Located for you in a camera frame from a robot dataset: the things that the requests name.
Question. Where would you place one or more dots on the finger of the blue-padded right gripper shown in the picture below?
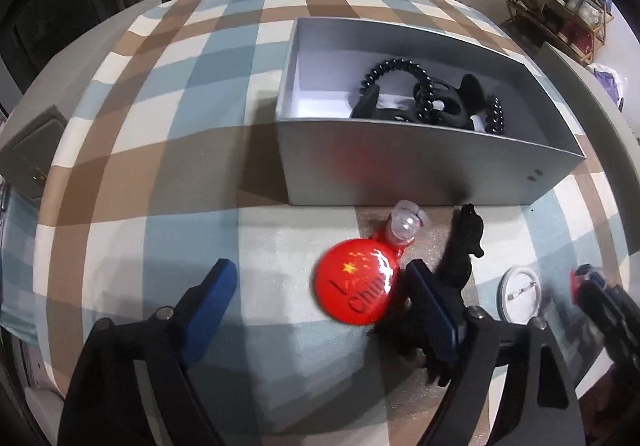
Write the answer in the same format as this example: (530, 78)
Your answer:
(612, 311)

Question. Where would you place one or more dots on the wooden shoe rack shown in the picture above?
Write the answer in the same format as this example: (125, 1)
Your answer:
(579, 28)

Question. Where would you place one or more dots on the black lace headband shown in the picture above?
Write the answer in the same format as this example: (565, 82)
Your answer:
(457, 275)

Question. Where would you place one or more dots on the grey cardboard box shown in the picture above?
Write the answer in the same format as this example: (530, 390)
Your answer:
(330, 159)

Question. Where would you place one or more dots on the clear red ring toy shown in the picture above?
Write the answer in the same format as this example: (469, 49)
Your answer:
(400, 229)

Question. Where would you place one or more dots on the purple bag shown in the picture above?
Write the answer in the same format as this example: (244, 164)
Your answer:
(611, 81)

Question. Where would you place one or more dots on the red round pin badge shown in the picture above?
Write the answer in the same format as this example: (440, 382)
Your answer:
(355, 279)

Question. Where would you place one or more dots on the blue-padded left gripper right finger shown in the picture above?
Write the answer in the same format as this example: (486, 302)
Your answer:
(461, 347)

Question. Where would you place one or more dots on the grey bed footboard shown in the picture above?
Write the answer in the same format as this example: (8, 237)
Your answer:
(602, 122)

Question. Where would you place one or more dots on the black hair claw clip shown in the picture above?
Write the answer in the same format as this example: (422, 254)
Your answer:
(438, 104)

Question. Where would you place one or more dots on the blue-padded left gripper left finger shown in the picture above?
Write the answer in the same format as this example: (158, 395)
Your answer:
(183, 341)

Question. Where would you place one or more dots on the plaid bed blanket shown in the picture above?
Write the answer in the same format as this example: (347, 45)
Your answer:
(170, 162)

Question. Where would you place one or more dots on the grey nightstand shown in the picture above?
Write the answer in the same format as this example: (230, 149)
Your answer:
(28, 145)

